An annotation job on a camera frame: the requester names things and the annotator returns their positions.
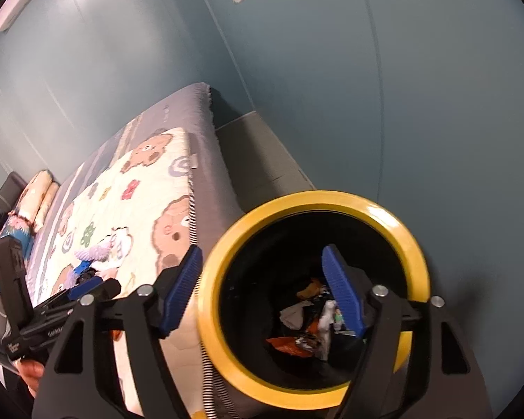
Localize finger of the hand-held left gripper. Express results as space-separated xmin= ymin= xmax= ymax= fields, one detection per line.
xmin=94 ymin=278 xmax=122 ymax=305
xmin=35 ymin=280 xmax=103 ymax=315

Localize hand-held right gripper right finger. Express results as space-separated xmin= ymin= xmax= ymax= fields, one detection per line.
xmin=321 ymin=244 xmax=494 ymax=419

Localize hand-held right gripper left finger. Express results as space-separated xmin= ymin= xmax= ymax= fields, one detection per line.
xmin=31 ymin=244 xmax=204 ymax=419

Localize black bin with yellow rim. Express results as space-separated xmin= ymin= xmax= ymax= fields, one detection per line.
xmin=198 ymin=190 xmax=431 ymax=406

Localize person's left hand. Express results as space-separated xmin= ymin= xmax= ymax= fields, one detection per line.
xmin=17 ymin=349 xmax=46 ymax=398

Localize blue floral folded quilt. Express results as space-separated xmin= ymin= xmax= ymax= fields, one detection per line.
xmin=0 ymin=214 xmax=38 ymax=297

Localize bear printed blanket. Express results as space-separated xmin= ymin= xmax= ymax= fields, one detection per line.
xmin=26 ymin=127 xmax=210 ymax=419

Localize beige pillows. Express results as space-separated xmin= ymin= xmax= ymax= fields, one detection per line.
xmin=15 ymin=170 xmax=61 ymax=233

